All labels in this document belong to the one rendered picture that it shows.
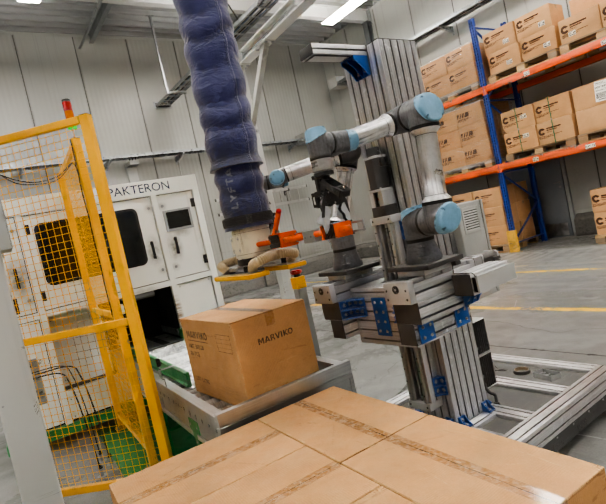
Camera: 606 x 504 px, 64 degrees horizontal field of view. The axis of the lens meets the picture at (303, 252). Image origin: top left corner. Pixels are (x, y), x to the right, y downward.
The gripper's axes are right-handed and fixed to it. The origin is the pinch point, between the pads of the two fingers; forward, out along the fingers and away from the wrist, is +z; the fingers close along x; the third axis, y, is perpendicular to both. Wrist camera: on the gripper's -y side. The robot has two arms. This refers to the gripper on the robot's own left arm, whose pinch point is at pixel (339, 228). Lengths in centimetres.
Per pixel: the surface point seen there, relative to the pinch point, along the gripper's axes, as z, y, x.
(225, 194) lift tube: -24, 58, 11
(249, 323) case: 34, 62, 11
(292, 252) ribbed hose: 6.5, 41.1, -5.4
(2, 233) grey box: -29, 127, 91
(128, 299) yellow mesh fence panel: 15, 135, 42
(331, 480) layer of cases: 71, -13, 32
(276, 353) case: 51, 63, 1
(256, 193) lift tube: -21, 50, 0
